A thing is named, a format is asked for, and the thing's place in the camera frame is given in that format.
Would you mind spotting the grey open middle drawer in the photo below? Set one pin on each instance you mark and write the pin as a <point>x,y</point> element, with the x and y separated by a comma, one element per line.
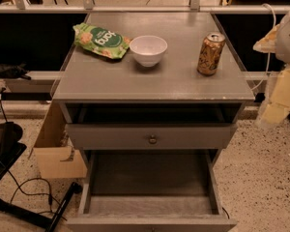
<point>147,191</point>

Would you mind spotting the black stand base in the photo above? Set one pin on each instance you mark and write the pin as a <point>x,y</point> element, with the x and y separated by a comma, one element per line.
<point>10,150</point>

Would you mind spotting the cardboard box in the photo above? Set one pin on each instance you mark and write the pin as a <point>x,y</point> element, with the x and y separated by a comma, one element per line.
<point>55,154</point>

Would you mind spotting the orange soda can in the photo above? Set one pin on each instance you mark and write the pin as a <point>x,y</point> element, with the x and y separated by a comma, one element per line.
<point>210,52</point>

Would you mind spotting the green snack bag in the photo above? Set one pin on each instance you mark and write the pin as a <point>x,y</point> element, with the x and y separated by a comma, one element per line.
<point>101,41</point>

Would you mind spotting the grey top drawer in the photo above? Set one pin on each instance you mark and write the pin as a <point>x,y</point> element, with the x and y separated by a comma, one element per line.
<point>153,126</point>

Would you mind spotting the metal rail frame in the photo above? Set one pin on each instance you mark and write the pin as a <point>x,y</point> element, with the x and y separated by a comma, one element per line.
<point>141,4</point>

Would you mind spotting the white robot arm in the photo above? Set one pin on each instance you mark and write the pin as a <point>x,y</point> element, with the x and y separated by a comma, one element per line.
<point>283,41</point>

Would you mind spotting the white bowl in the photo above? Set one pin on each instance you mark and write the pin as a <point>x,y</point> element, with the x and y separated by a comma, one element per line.
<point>148,50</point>

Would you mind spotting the black cloth on rail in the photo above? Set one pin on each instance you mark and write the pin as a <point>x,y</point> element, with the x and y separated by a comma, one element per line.
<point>13,71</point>

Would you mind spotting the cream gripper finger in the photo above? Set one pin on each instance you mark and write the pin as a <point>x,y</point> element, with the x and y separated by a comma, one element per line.
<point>268,43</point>
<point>276,106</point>

